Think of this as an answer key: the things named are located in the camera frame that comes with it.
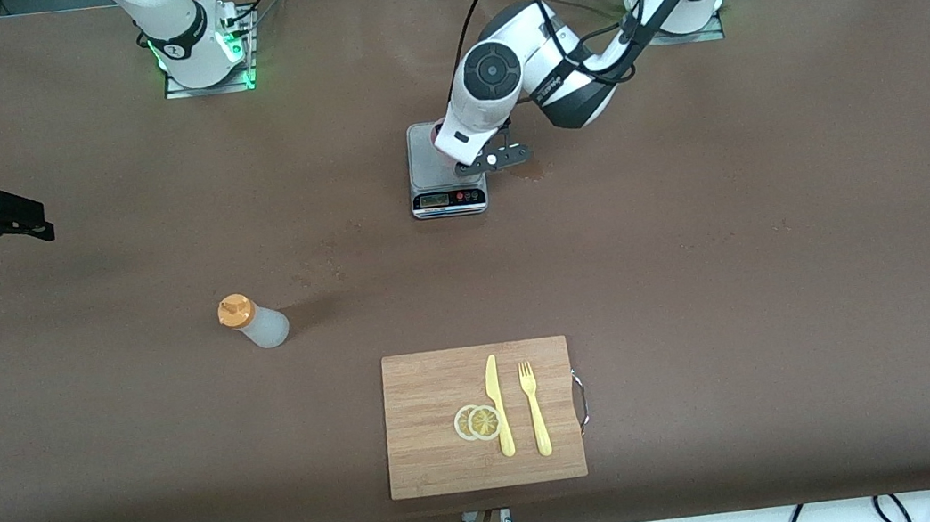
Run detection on yellow plastic fork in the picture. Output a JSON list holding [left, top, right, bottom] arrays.
[[516, 358, 555, 459]]

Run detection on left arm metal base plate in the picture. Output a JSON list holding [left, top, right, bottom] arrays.
[[647, 0, 727, 49]]

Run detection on yellow plastic knife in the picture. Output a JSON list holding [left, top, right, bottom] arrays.
[[482, 352, 518, 460]]

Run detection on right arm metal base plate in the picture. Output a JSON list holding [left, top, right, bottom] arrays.
[[153, 2, 265, 102]]

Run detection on silver digital kitchen scale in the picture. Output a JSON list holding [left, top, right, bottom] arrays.
[[401, 116, 493, 223]]

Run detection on wooden cutting board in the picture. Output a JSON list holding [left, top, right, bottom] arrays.
[[373, 332, 591, 502]]

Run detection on brown liquid puddle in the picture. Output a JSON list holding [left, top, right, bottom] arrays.
[[506, 156, 548, 186]]

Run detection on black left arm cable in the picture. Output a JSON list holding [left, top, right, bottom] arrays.
[[444, 0, 720, 108]]

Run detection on translucent sauce bottle orange cap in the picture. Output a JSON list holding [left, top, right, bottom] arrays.
[[216, 288, 294, 355]]

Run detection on small sauce droplets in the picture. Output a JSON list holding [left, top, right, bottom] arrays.
[[283, 239, 354, 290]]

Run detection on lemon slice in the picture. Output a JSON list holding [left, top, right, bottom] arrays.
[[465, 402, 505, 445], [451, 404, 482, 445]]

